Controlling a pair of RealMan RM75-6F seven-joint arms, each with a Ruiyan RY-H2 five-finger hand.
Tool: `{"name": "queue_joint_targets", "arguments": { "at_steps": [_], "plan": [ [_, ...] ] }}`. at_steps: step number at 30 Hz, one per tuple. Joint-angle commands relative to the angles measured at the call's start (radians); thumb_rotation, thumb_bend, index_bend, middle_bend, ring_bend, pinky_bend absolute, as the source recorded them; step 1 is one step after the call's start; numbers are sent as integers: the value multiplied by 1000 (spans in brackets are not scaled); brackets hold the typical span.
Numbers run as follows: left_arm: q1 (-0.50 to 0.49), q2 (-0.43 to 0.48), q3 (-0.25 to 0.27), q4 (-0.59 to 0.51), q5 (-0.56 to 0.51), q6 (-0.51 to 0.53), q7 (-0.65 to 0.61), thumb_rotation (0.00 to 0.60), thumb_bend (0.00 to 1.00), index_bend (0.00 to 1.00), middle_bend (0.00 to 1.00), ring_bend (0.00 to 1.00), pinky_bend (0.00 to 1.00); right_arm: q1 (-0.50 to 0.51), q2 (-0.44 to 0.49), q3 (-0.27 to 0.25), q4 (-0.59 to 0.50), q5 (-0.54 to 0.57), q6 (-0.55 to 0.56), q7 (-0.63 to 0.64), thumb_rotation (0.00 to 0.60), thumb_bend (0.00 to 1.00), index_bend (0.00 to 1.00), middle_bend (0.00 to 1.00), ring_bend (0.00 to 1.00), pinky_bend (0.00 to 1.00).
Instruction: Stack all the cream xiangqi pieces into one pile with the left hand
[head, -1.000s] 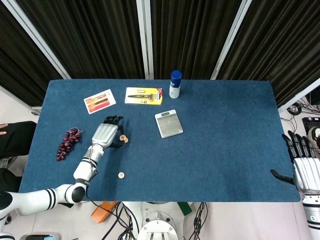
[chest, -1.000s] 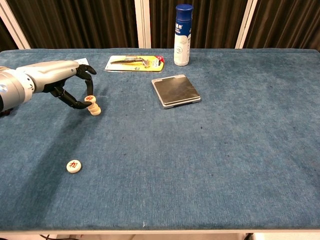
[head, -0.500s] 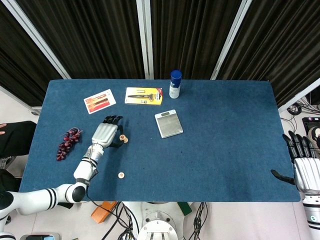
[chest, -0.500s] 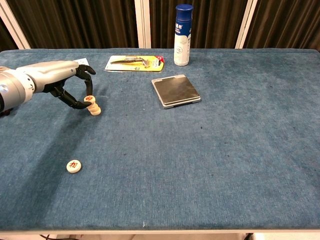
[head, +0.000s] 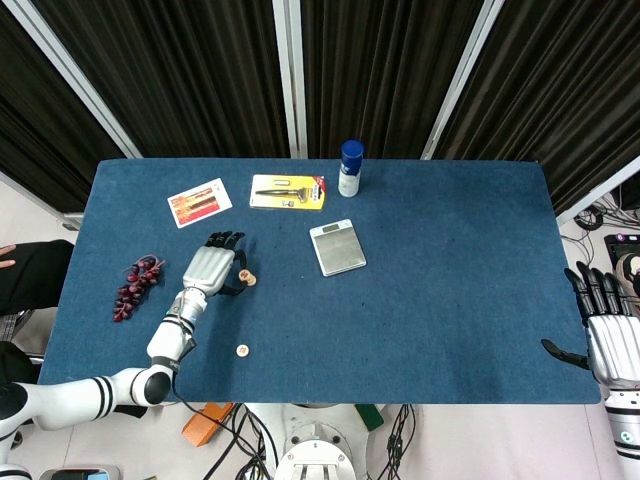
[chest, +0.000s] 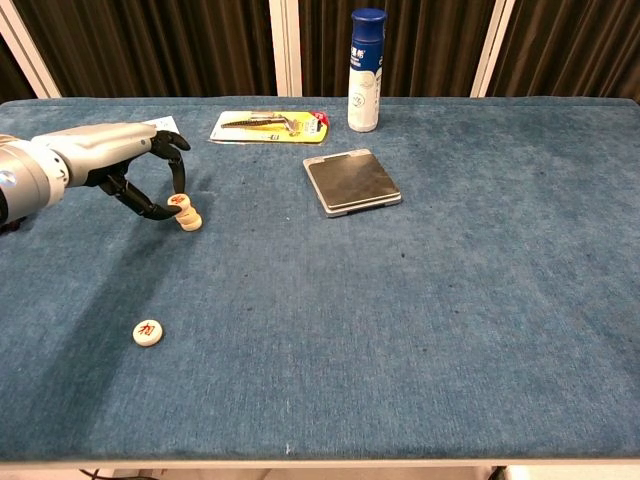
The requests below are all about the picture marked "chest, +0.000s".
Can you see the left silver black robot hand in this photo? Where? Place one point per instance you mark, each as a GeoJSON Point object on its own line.
{"type": "Point", "coordinates": [100, 150]}

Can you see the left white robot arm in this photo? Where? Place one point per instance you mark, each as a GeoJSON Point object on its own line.
{"type": "Point", "coordinates": [25, 180]}

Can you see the red white ad card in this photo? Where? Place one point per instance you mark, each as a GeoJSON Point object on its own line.
{"type": "Point", "coordinates": [162, 122]}

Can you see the black pleated curtain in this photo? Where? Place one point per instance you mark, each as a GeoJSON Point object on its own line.
{"type": "Point", "coordinates": [575, 50]}
{"type": "Point", "coordinates": [430, 50]}
{"type": "Point", "coordinates": [150, 50]}
{"type": "Point", "coordinates": [12, 75]}

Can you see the yellow razor blister pack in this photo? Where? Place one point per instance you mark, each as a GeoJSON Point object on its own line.
{"type": "Point", "coordinates": [270, 125]}

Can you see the silver digital kitchen scale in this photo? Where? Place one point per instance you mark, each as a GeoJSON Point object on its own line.
{"type": "Point", "coordinates": [352, 180]}

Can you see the white bottle with blue cap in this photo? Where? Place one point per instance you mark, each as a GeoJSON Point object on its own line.
{"type": "Point", "coordinates": [364, 100]}

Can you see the blue table cloth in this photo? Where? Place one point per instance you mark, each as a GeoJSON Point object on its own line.
{"type": "Point", "coordinates": [400, 310]}

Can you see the white partition frame post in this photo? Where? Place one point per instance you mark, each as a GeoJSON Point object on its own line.
{"type": "Point", "coordinates": [30, 55]}
{"type": "Point", "coordinates": [286, 50]}
{"type": "Point", "coordinates": [492, 50]}

